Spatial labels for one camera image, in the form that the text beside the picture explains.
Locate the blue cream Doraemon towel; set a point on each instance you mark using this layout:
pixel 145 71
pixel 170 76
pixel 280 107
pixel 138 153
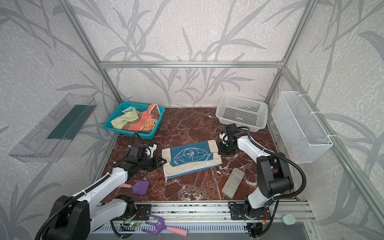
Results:
pixel 191 158

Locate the light green cloth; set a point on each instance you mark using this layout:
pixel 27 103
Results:
pixel 129 115

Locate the purple toy shovel pink handle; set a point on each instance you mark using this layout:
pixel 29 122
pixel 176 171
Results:
pixel 139 188

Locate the white wire mesh basket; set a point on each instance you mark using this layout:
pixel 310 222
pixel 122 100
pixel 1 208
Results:
pixel 304 137

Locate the mint green round object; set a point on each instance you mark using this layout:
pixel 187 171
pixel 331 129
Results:
pixel 289 219

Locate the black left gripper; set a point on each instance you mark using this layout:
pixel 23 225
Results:
pixel 153 160

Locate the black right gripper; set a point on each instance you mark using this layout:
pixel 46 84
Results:
pixel 226 147

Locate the clear plastic wall shelf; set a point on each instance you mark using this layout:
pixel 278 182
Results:
pixel 50 138

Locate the purple toy rake pink handle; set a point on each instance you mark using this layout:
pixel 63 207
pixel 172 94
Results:
pixel 160 226

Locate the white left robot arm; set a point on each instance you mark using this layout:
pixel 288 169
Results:
pixel 75 217

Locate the teal plastic basket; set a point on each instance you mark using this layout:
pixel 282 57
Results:
pixel 141 108

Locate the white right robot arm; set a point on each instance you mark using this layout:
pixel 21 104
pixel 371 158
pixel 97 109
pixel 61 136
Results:
pixel 277 176

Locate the orange patterned towel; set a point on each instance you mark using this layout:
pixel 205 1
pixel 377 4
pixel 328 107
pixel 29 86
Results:
pixel 147 120

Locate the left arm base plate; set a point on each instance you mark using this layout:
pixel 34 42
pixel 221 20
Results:
pixel 130 221

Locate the white plastic basket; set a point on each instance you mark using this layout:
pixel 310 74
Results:
pixel 243 112

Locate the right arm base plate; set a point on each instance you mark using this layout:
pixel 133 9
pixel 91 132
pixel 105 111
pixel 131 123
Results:
pixel 244 211

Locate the aluminium frame profile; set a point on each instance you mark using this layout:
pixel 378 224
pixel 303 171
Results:
pixel 360 180

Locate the grey stone block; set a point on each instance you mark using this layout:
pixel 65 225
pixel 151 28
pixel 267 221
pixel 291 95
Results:
pixel 232 183

